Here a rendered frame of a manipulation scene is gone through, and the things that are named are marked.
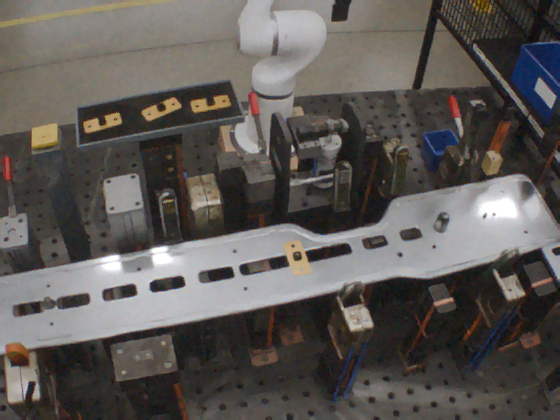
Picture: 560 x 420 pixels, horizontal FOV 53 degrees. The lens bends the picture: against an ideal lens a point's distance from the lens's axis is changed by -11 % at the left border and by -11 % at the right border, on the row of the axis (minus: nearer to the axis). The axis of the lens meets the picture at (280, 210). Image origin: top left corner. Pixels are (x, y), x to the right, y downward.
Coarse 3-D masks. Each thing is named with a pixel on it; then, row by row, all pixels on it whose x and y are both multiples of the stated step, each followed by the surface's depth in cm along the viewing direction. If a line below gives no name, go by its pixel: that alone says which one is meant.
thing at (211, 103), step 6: (222, 96) 135; (192, 102) 134; (198, 102) 134; (204, 102) 134; (210, 102) 133; (216, 102) 134; (222, 102) 134; (228, 102) 134; (192, 108) 132; (198, 108) 132; (204, 108) 132; (210, 108) 133; (216, 108) 133
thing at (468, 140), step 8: (472, 104) 132; (480, 104) 133; (472, 112) 132; (480, 112) 130; (488, 112) 130; (472, 120) 134; (480, 120) 131; (464, 128) 137; (472, 128) 137; (480, 128) 136; (464, 136) 138; (472, 136) 139; (464, 144) 139; (472, 144) 140; (464, 152) 140; (472, 152) 141; (464, 160) 142; (472, 160) 143
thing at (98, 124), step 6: (114, 114) 130; (96, 120) 129; (102, 120) 128; (108, 120) 129; (114, 120) 129; (120, 120) 129; (84, 126) 127; (96, 126) 128; (102, 126) 128; (108, 126) 128; (90, 132) 127
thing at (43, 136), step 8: (40, 128) 127; (48, 128) 127; (56, 128) 127; (40, 136) 125; (48, 136) 126; (56, 136) 126; (32, 144) 124; (40, 144) 124; (48, 144) 125; (56, 144) 126
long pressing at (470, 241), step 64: (448, 192) 143; (512, 192) 145; (128, 256) 126; (192, 256) 128; (256, 256) 129; (384, 256) 130; (448, 256) 131; (0, 320) 114; (64, 320) 115; (128, 320) 117; (192, 320) 119
